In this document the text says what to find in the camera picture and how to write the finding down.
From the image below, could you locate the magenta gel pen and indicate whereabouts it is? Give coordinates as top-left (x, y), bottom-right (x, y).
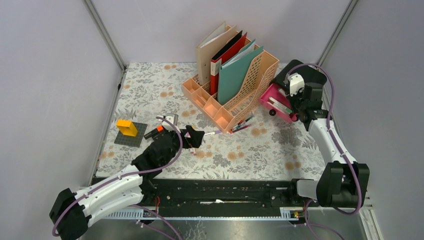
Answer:
top-left (230, 124), bottom-right (251, 134)

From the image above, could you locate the left aluminium frame post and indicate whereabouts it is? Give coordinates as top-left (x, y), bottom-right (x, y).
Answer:
top-left (82, 0), bottom-right (127, 72)

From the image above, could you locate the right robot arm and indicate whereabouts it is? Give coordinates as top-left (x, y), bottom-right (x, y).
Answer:
top-left (286, 82), bottom-right (370, 213)

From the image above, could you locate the yellow building block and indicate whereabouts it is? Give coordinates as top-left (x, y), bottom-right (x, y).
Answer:
top-left (116, 119), bottom-right (138, 137)

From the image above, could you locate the teal file folder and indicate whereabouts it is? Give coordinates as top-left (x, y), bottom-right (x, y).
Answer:
top-left (217, 39), bottom-right (263, 105)

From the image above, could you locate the green gel pen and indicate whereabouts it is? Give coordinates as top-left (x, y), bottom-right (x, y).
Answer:
top-left (230, 115), bottom-right (254, 132)

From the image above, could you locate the right aluminium frame post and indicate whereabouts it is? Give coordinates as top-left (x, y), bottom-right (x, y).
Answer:
top-left (316, 0), bottom-right (359, 66)

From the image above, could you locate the orange gel pen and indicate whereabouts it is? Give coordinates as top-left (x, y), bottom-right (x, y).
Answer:
top-left (229, 120), bottom-right (245, 132)

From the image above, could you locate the peach plastic file organizer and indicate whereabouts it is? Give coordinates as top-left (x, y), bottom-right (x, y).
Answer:
top-left (182, 30), bottom-right (279, 133)

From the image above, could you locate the aluminium frame post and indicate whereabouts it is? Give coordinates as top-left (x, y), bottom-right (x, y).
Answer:
top-left (82, 0), bottom-right (127, 72)
top-left (316, 0), bottom-right (359, 66)

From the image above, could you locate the beige file binder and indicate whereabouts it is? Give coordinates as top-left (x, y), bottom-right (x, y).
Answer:
top-left (195, 21), bottom-right (238, 86)

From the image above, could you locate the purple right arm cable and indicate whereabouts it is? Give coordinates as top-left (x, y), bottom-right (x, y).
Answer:
top-left (285, 63), bottom-right (364, 240)

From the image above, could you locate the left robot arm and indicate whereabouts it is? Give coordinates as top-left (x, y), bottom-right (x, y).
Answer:
top-left (49, 125), bottom-right (205, 240)

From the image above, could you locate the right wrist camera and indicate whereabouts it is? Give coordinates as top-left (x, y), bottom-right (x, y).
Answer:
top-left (288, 73), bottom-right (305, 97)

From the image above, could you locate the grey slotted cable duct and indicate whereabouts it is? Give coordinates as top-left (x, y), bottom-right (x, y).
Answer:
top-left (100, 205), bottom-right (304, 222)

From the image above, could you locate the pink drawer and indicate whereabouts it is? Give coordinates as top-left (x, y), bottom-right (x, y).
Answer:
top-left (258, 83), bottom-right (298, 123)

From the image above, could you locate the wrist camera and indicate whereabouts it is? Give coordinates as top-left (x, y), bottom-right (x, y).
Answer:
top-left (162, 113), bottom-right (179, 131)
top-left (288, 73), bottom-right (305, 97)

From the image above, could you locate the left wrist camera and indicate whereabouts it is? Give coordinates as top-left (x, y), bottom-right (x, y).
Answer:
top-left (162, 113), bottom-right (179, 131)

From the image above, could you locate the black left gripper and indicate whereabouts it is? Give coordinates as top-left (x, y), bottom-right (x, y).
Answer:
top-left (161, 125), bottom-right (204, 166)

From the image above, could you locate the white marker purple cap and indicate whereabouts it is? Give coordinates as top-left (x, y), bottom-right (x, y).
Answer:
top-left (204, 130), bottom-right (221, 136)

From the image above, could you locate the orange cap black highlighter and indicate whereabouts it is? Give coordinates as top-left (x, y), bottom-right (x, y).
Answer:
top-left (143, 125), bottom-right (164, 140)

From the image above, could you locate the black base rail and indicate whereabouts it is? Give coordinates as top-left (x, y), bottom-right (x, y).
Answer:
top-left (91, 177), bottom-right (332, 218)

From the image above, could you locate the red file folder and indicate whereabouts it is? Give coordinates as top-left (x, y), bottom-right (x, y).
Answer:
top-left (209, 30), bottom-right (248, 96)

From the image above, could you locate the floral tablecloth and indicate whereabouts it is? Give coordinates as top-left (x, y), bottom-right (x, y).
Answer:
top-left (95, 62), bottom-right (325, 180)

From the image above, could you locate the white marker red-brown cap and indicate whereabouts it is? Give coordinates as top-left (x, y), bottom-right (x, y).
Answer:
top-left (268, 96), bottom-right (293, 115)

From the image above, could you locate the white marker dark green cap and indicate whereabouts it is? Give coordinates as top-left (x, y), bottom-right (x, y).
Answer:
top-left (278, 88), bottom-right (288, 97)

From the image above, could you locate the black pink drawer unit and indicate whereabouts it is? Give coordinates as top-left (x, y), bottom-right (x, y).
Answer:
top-left (271, 59), bottom-right (328, 97)

